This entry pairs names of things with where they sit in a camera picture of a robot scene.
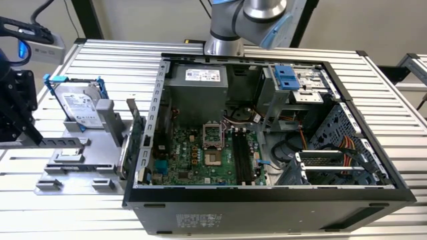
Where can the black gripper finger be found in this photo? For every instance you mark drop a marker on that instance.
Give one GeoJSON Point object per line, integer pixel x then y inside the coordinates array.
{"type": "Point", "coordinates": [31, 130]}
{"type": "Point", "coordinates": [11, 130]}

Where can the blue RAM stick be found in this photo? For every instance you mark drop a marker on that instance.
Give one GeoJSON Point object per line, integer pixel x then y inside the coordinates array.
{"type": "Point", "coordinates": [63, 143]}

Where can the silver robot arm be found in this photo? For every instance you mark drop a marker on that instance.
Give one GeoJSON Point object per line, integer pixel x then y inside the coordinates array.
{"type": "Point", "coordinates": [227, 22]}

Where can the black RAM slot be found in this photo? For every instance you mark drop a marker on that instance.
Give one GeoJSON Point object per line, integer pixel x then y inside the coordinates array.
{"type": "Point", "coordinates": [238, 157]}
{"type": "Point", "coordinates": [242, 157]}
{"type": "Point", "coordinates": [246, 157]}
{"type": "Point", "coordinates": [250, 157]}

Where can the hard disk in blue carrier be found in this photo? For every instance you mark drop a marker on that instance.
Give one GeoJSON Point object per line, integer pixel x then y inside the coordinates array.
{"type": "Point", "coordinates": [83, 110]}

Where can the grey parts rack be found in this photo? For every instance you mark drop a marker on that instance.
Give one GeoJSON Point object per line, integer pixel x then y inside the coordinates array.
{"type": "Point", "coordinates": [96, 155]}

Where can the green graphics card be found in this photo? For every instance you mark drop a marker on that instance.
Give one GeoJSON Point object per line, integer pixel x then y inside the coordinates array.
{"type": "Point", "coordinates": [135, 140]}

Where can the black case fan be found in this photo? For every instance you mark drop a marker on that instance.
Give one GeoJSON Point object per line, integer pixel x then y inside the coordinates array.
{"type": "Point", "coordinates": [164, 125]}

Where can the blue board connector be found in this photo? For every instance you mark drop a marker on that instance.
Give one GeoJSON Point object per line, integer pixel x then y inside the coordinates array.
{"type": "Point", "coordinates": [160, 167]}

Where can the grey power supply unit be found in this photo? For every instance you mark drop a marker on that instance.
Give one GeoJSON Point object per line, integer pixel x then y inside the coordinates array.
{"type": "Point", "coordinates": [196, 107]}

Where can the CPU socket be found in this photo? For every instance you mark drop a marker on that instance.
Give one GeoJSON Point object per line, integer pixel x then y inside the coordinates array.
{"type": "Point", "coordinates": [213, 158]}

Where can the yellow black plug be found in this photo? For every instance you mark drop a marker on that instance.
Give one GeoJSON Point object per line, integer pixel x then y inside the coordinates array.
{"type": "Point", "coordinates": [193, 41]}

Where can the green motherboard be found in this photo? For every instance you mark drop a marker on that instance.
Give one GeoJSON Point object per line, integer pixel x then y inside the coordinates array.
{"type": "Point", "coordinates": [216, 175]}

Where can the black PC case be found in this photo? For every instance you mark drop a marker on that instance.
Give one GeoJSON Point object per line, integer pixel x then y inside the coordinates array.
{"type": "Point", "coordinates": [234, 212]}

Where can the blue drive latch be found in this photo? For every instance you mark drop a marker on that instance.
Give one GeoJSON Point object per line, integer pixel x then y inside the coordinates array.
{"type": "Point", "coordinates": [284, 77]}

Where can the silver optical drive cage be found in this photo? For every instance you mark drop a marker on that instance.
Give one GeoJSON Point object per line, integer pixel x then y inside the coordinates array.
{"type": "Point", "coordinates": [303, 97]}

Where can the silver disk bay cage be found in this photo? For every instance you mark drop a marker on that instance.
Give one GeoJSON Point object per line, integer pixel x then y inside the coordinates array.
{"type": "Point", "coordinates": [320, 156]}

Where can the metal slat side table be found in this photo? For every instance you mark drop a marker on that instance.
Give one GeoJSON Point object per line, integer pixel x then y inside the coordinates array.
{"type": "Point", "coordinates": [414, 62]}

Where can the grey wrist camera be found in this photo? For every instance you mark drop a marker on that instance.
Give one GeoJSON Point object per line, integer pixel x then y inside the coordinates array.
{"type": "Point", "coordinates": [47, 51]}

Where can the black frame post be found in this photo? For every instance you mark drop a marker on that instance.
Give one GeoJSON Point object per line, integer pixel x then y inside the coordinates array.
{"type": "Point", "coordinates": [91, 20]}
{"type": "Point", "coordinates": [304, 25]}

